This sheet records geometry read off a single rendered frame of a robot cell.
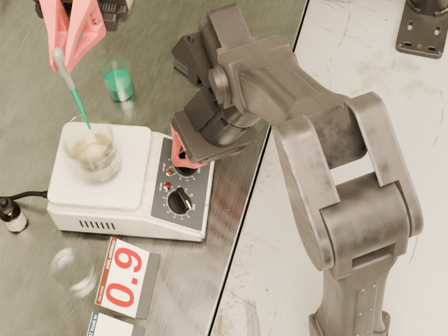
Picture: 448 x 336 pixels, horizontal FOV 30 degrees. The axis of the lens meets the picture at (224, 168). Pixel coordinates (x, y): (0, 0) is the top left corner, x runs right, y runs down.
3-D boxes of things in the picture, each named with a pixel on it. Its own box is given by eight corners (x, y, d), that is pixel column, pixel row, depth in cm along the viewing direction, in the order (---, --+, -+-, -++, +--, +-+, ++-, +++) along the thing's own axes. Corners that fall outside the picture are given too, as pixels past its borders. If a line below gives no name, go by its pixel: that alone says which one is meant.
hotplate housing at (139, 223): (216, 159, 117) (212, 129, 110) (205, 245, 111) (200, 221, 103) (61, 148, 119) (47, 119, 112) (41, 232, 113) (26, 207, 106)
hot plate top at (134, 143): (154, 129, 110) (153, 126, 109) (139, 212, 105) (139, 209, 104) (65, 123, 111) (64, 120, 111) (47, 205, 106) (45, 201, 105)
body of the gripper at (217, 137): (166, 119, 102) (191, 91, 96) (231, 100, 108) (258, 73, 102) (189, 167, 101) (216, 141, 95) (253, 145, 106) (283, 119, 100)
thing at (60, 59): (65, 80, 88) (53, 55, 84) (67, 70, 89) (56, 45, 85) (71, 81, 88) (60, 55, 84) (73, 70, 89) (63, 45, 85)
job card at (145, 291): (161, 255, 110) (157, 243, 107) (147, 320, 106) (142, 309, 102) (115, 249, 111) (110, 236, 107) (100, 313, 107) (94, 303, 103)
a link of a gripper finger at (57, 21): (92, 51, 83) (108, -23, 87) (22, 48, 84) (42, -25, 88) (106, 89, 89) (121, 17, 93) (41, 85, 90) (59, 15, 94)
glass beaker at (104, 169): (103, 138, 109) (91, 103, 102) (135, 169, 107) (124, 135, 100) (61, 171, 107) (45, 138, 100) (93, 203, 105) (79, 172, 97)
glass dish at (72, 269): (61, 299, 108) (57, 293, 106) (48, 263, 111) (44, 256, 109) (101, 282, 109) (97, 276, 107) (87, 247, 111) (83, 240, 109)
